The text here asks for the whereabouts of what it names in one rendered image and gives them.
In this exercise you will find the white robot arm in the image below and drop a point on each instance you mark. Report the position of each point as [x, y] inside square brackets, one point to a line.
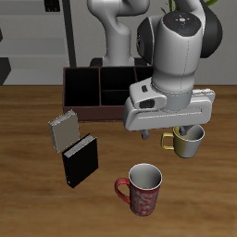
[174, 58]

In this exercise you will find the small black wall box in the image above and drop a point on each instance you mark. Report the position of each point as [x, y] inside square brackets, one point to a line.
[52, 5]

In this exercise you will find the green pot plant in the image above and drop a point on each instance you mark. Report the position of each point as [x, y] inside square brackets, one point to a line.
[170, 5]

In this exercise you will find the red mug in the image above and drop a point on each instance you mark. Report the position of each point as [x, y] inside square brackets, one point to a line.
[143, 195]

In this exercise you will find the dark brown desk caddy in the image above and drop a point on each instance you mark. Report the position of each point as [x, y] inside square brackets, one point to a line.
[82, 113]

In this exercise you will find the black book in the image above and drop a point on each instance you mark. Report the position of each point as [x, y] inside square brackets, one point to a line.
[82, 163]

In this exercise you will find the grey book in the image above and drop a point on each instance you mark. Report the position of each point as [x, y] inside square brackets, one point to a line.
[65, 132]

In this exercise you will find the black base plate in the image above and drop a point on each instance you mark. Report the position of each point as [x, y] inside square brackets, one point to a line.
[97, 62]

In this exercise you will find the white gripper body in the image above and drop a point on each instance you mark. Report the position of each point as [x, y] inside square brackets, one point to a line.
[172, 118]

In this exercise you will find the yellow and white mug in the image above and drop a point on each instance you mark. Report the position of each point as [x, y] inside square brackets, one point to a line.
[184, 147]

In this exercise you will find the black vertical post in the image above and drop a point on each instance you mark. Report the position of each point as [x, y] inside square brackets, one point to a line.
[70, 34]

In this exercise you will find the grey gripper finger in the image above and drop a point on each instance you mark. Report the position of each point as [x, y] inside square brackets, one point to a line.
[144, 134]
[185, 130]

